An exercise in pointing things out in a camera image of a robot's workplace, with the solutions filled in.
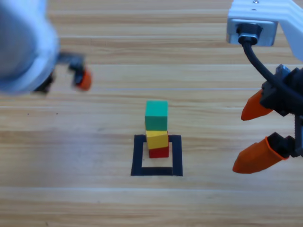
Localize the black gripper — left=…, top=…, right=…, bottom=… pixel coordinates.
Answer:
left=33, top=53, right=92, bottom=94
left=232, top=64, right=303, bottom=175

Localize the green wooden cube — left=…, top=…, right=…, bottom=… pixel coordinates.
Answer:
left=144, top=100, right=169, bottom=131

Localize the yellow wooden cube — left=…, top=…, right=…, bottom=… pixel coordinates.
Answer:
left=145, top=130, right=169, bottom=150

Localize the red wooden cube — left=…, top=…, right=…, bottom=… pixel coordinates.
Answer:
left=149, top=146, right=170, bottom=158

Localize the black tape square outline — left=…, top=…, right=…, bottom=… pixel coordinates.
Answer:
left=130, top=134, right=183, bottom=177

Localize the thick black camera cable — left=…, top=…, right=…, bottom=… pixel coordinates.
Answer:
left=236, top=22, right=303, bottom=102

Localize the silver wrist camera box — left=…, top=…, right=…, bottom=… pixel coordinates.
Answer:
left=226, top=18, right=278, bottom=47

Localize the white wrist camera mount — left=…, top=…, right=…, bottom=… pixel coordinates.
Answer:
left=227, top=0, right=303, bottom=62

